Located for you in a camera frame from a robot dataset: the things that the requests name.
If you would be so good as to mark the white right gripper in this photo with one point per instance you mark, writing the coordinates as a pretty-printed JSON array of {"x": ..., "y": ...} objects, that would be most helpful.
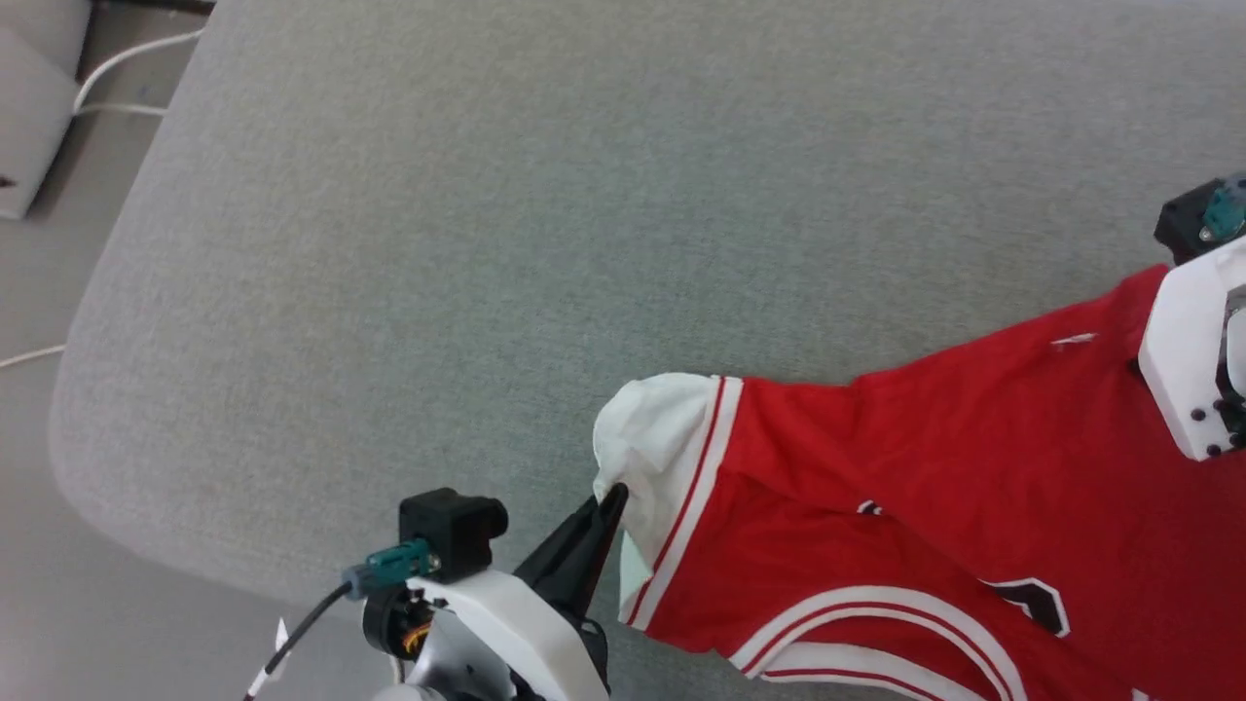
[{"x": 1183, "y": 350}]

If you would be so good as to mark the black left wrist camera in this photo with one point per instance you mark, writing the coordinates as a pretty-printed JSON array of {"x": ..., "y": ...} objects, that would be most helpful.
[{"x": 453, "y": 531}]

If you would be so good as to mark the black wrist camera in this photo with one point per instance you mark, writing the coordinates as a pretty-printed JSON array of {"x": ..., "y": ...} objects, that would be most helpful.
[
  {"x": 1202, "y": 219},
  {"x": 453, "y": 531}
]

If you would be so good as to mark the grey fabric sofa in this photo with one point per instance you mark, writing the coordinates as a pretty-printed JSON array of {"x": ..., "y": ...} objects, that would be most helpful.
[{"x": 584, "y": 243}]

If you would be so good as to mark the red and white basketball jersey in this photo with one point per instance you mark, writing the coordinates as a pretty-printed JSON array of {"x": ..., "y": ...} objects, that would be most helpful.
[{"x": 934, "y": 487}]

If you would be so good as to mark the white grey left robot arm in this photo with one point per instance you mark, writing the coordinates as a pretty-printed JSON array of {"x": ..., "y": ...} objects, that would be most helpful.
[{"x": 428, "y": 662}]

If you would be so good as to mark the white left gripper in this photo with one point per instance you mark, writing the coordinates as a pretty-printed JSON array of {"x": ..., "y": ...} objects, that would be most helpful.
[{"x": 516, "y": 623}]

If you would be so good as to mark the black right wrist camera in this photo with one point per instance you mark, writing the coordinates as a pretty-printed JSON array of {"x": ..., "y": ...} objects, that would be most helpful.
[{"x": 1202, "y": 219}]

